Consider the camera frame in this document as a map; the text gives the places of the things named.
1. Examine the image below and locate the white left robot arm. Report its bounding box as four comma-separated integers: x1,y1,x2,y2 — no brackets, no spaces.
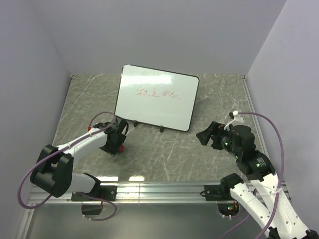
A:
30,119,129,200

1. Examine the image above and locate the aluminium side rail right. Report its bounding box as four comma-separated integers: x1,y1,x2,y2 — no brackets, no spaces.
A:
240,74,291,201

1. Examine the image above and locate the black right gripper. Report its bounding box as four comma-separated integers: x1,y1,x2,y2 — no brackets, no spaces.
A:
195,120,240,157

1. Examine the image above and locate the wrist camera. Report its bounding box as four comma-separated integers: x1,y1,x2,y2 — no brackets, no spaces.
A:
224,111,244,130
88,122,107,134

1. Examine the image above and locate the aluminium mounting rail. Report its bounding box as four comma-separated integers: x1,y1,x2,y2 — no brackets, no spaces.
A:
26,181,220,206

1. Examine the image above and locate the red whiteboard eraser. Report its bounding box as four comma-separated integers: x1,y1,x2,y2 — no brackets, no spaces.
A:
118,145,124,152

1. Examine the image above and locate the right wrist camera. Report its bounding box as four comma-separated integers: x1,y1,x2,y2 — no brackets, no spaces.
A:
224,111,244,130

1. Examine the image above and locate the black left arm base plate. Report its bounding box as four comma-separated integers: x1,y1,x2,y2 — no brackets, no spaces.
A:
71,185,117,202

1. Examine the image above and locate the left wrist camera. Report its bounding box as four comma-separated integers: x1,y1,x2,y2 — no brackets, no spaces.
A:
88,122,107,134

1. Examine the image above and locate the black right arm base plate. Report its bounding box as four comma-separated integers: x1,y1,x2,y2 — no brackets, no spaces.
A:
200,184,233,201

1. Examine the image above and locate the white whiteboard with black frame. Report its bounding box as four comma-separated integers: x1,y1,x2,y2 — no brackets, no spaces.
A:
115,64,200,132

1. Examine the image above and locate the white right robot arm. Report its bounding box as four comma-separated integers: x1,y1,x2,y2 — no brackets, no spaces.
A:
196,121,319,239

